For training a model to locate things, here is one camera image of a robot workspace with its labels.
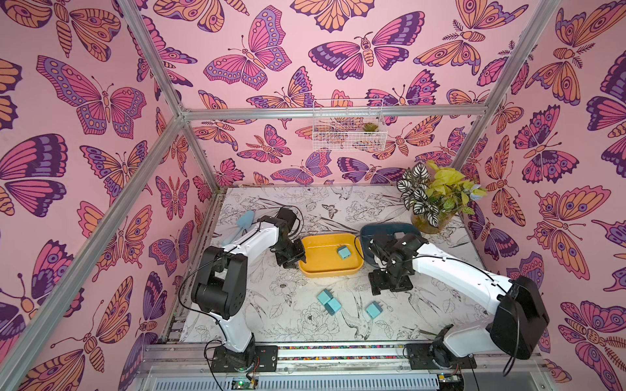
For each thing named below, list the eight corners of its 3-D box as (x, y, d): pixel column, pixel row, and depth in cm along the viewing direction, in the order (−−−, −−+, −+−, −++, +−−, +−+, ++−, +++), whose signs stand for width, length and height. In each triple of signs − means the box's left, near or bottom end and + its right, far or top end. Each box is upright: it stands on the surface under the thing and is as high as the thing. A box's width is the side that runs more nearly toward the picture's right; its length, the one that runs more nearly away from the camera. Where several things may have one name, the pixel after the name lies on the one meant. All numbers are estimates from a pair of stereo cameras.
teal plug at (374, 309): (374, 320, 83) (375, 318, 81) (365, 310, 85) (366, 308, 83) (384, 309, 85) (385, 307, 83) (375, 300, 87) (376, 298, 85)
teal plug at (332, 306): (329, 318, 83) (330, 316, 81) (322, 308, 85) (322, 306, 83) (341, 307, 86) (341, 305, 83) (333, 298, 88) (333, 296, 86)
